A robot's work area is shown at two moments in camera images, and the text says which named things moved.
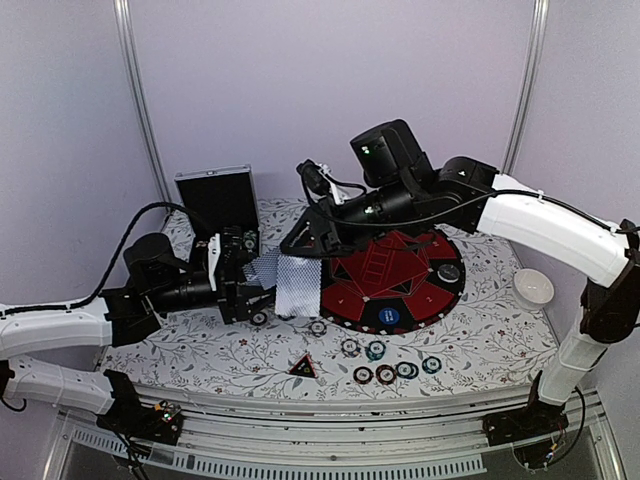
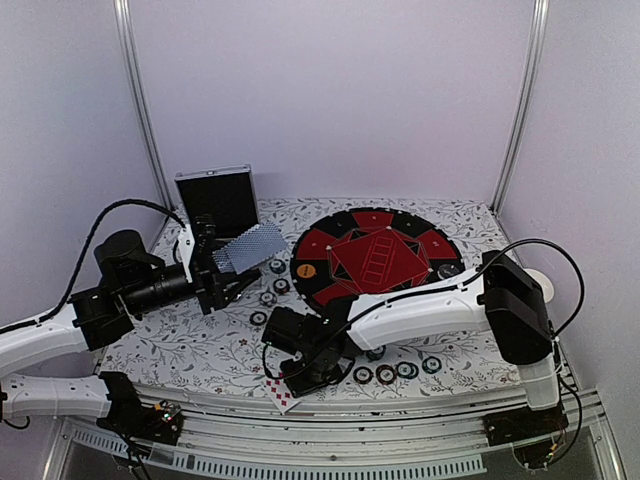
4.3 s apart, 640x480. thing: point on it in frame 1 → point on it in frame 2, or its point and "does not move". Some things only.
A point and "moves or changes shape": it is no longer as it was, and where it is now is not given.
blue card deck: x=262 y=270 moves or changes shape
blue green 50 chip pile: x=375 y=351 does not move
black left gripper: x=234 y=298 → x=206 y=291
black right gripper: x=326 y=242 → x=298 y=386
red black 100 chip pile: x=362 y=374 does not move
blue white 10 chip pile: x=431 y=364 does not move
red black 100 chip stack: x=258 y=319 does not move
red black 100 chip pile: x=385 y=374 does not move
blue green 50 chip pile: x=407 y=370 does not move
